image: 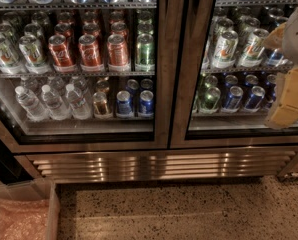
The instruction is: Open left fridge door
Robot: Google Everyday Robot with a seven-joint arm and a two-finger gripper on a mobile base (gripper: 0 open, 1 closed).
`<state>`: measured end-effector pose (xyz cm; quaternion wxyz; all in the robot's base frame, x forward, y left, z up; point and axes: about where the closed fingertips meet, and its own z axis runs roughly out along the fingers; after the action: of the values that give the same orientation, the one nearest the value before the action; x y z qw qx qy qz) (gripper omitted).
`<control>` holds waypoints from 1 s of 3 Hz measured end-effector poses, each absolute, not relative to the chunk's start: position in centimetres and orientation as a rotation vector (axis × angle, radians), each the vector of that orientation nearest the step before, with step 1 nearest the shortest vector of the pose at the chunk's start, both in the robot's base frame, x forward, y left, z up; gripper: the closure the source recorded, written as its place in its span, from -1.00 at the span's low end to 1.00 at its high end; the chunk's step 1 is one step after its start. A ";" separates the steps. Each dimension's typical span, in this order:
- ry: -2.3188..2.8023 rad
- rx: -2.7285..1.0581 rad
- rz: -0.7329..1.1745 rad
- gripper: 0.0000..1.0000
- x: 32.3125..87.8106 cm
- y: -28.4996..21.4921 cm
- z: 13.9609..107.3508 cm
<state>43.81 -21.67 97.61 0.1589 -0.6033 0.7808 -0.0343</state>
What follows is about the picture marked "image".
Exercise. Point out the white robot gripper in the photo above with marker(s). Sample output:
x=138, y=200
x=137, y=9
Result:
x=283, y=109

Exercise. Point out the glass fridge door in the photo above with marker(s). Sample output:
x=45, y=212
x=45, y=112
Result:
x=194, y=129
x=100, y=18

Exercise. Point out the right door blue can middle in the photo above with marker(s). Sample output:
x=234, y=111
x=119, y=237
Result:
x=254, y=98

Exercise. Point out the right door silver blue can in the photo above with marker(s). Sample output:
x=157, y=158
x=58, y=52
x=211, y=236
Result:
x=274, y=58

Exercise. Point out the right door blue can left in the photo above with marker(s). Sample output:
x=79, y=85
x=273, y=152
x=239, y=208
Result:
x=232, y=100

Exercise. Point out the door 7up can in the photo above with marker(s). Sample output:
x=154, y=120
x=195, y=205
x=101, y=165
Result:
x=253, y=49
x=224, y=51

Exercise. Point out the right door left 7up can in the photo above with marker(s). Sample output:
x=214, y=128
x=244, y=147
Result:
x=224, y=51

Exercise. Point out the right door green can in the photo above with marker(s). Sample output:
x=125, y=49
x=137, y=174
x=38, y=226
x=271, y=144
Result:
x=210, y=98

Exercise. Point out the steel fridge bottom grille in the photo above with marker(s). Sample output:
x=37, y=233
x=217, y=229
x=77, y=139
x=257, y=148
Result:
x=210, y=163

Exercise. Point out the right blue pepsi can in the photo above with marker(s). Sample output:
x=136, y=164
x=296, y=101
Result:
x=146, y=105

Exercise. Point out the blue pepsi can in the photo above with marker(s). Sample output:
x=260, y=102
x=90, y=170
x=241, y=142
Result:
x=124, y=104
x=146, y=105

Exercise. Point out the front green soda can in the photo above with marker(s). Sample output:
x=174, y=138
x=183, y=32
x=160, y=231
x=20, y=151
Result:
x=145, y=57

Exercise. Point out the left blue pepsi can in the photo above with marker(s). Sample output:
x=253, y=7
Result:
x=124, y=104

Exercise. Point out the front right red cola can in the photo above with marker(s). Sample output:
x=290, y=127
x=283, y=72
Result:
x=118, y=54

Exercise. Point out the red cola can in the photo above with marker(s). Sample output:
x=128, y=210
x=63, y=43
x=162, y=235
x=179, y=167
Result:
x=118, y=54
x=63, y=59
x=91, y=60

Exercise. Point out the gold drink can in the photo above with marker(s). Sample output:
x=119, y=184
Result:
x=101, y=105

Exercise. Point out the front middle red cola can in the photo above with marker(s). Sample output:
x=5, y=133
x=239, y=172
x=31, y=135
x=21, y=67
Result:
x=91, y=60

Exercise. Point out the right water bottle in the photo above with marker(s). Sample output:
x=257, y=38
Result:
x=78, y=103

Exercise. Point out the water bottle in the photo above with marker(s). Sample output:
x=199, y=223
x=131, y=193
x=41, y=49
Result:
x=78, y=103
x=31, y=104
x=55, y=104

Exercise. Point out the middle water bottle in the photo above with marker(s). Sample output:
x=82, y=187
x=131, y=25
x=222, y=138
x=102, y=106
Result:
x=55, y=104

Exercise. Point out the front left red cola can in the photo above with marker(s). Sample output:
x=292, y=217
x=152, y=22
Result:
x=63, y=59

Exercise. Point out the left water bottle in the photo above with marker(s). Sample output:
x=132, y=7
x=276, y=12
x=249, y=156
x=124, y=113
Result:
x=31, y=104

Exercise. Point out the clear plastic bin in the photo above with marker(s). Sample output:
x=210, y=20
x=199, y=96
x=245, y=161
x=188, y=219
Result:
x=29, y=210

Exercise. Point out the front left 7up can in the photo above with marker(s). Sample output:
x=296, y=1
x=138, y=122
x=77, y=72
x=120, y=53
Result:
x=10, y=61

